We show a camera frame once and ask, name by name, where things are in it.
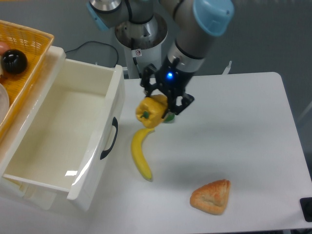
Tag orange woven basket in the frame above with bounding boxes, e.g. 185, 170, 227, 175
0, 20, 54, 138

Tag pink object in basket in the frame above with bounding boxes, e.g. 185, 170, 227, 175
0, 41, 10, 56

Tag yellow banana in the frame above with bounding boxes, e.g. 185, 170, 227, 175
131, 128, 154, 181

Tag yellow bell pepper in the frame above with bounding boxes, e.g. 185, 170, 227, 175
136, 94, 168, 129

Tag white round object in basket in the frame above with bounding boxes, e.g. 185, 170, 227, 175
0, 84, 10, 123

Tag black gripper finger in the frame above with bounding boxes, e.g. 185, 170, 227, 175
162, 92, 195, 119
140, 63, 160, 98

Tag black cable on floor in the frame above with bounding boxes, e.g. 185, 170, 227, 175
64, 40, 119, 67

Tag white open drawer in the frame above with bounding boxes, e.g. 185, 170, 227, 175
0, 59, 125, 211

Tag black object at table edge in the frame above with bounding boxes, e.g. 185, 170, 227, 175
300, 197, 312, 222

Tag triangular puff pastry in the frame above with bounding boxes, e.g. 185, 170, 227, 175
190, 179, 231, 215

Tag black round fruit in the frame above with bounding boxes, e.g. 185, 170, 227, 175
0, 49, 28, 75

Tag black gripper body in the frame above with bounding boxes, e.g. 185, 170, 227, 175
159, 58, 194, 96

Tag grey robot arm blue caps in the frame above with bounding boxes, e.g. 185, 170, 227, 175
86, 0, 234, 117

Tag black drawer handle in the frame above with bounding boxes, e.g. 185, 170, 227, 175
100, 117, 118, 160

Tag green bell pepper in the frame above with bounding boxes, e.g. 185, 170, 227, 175
163, 112, 175, 123

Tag white drawer cabinet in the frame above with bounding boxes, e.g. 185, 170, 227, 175
0, 46, 66, 174

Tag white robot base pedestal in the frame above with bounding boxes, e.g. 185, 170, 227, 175
115, 13, 168, 79

